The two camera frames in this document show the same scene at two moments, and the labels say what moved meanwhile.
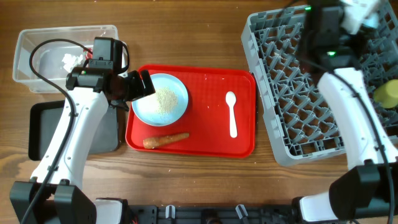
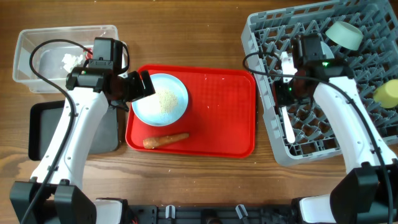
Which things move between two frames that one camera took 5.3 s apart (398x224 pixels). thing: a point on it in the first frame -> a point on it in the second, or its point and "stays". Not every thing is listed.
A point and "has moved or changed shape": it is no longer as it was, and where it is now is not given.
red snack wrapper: [88, 55] stays
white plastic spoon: [231, 99] -> [290, 133]
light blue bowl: [372, 20] has moved or changed shape
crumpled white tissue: [71, 61] stays
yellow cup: [386, 94] stays
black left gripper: [137, 90] stays
